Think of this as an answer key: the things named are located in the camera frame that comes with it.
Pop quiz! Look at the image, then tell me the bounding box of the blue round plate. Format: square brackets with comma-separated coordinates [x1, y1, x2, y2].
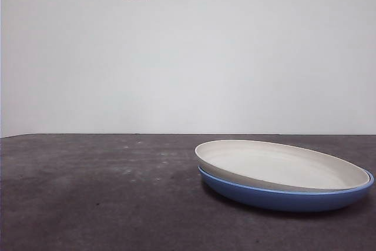
[197, 165, 375, 213]

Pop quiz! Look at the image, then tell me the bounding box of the white round plate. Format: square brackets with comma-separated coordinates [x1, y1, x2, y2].
[194, 139, 371, 192]

